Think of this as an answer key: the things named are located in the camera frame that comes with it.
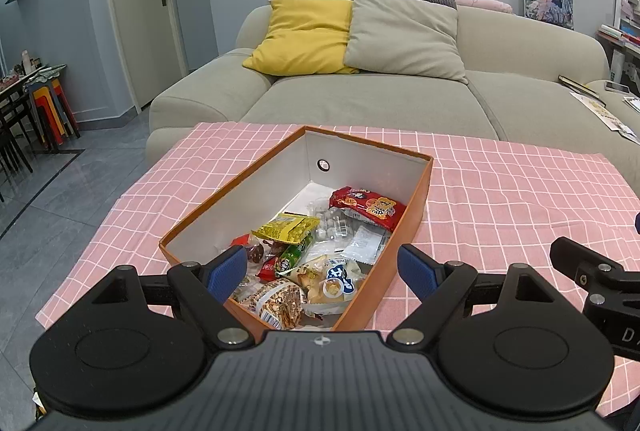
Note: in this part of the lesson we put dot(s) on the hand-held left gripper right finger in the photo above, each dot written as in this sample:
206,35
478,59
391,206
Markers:
417,273

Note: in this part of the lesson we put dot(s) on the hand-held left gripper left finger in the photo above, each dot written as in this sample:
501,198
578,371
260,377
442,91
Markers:
227,272

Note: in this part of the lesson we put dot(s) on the clear bag of seeds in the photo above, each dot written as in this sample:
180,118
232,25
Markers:
247,288

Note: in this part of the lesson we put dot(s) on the clear pastry packet red label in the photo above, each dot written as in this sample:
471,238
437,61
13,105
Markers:
252,251

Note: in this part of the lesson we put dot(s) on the dark red chocolate bar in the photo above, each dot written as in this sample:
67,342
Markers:
267,270

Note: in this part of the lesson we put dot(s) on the orange cardboard box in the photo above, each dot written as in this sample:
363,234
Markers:
407,221

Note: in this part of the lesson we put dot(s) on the white long snack packet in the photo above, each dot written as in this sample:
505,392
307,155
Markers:
367,243

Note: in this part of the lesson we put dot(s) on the orange printed peanut packet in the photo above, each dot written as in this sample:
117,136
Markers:
277,303

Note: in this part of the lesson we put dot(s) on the green sausage stick packet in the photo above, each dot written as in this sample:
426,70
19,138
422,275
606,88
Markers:
292,256

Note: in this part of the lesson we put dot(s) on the yellow snack packet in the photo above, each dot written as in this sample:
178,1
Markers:
287,228

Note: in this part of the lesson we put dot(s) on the red biscuit packet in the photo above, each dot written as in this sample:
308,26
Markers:
370,208

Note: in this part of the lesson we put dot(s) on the yellow chips bag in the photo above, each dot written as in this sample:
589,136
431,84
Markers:
325,283

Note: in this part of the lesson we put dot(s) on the clear bag of white candies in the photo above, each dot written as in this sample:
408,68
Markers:
327,226

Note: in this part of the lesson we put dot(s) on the pink checked tablecloth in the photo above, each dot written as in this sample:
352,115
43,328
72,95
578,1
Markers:
500,191

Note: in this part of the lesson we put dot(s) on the open magazine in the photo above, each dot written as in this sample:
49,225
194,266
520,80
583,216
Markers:
602,113

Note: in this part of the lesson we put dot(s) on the thin magazine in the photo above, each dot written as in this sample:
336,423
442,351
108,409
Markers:
632,104

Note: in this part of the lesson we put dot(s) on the white smartphone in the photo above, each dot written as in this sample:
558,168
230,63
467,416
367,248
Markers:
616,86

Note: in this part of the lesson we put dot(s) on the dark book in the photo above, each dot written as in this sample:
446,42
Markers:
577,84

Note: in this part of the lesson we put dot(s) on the beige sofa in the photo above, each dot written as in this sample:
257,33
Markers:
375,106

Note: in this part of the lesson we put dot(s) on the stack of books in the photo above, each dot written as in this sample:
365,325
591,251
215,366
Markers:
617,38

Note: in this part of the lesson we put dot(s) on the white shelf rack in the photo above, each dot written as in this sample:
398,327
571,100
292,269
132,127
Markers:
625,11

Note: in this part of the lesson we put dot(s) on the stack of coloured stools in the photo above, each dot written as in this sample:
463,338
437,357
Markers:
52,111

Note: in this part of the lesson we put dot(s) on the beige cushion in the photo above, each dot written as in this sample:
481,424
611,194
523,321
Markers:
400,36

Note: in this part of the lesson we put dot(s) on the yellow cushion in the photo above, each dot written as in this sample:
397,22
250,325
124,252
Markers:
300,36

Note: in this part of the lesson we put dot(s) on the black chair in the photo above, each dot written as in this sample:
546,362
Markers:
12,141

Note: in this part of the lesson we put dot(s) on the pink blanket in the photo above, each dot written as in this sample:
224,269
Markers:
480,3

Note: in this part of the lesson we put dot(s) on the white door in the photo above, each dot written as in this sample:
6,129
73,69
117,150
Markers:
135,11

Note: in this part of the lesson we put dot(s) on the dining table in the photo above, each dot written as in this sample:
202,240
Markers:
30,76

